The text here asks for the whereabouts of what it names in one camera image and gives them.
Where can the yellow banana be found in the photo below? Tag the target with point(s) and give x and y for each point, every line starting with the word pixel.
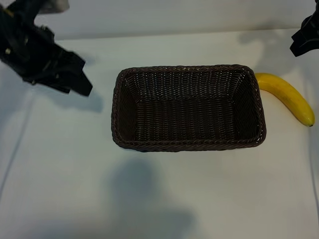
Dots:
pixel 286 94

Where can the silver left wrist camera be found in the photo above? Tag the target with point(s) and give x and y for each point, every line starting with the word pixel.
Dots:
pixel 57 6

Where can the dark brown wicker basket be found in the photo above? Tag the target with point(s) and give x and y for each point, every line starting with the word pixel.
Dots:
pixel 187 117

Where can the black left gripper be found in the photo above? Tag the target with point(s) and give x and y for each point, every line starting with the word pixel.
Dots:
pixel 22 47

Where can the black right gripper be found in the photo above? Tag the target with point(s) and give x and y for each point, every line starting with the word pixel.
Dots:
pixel 311 23

